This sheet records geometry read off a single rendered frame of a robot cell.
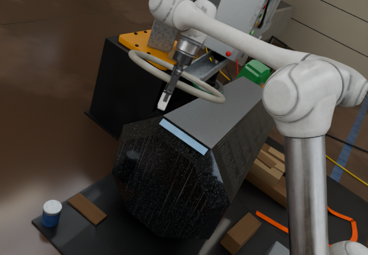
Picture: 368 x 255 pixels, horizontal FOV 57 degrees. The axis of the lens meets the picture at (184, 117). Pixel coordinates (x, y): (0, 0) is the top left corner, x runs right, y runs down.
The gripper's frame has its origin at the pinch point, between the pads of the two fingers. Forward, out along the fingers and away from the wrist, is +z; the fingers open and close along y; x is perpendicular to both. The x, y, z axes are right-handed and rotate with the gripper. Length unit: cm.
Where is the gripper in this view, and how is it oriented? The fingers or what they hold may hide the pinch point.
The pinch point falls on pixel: (164, 100)
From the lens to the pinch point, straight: 135.4
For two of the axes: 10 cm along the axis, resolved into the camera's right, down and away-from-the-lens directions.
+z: -4.1, 8.9, 1.9
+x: -9.1, -3.9, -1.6
